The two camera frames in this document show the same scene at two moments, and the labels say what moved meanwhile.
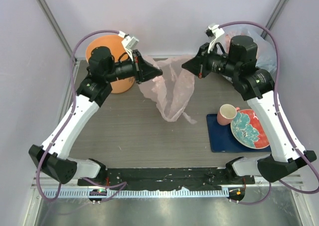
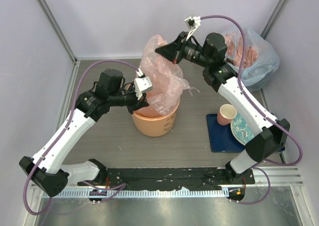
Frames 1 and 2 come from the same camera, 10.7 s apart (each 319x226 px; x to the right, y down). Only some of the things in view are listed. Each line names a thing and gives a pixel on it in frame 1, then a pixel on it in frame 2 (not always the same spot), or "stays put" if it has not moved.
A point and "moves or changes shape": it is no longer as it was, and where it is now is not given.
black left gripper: [142, 70] → [138, 104]
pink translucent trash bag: [171, 90] moves or changes shape
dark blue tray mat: [220, 139] stays put
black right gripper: [198, 65] → [174, 51]
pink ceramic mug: [226, 114] stays put
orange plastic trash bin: [114, 43] → [149, 122]
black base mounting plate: [162, 178] stays put
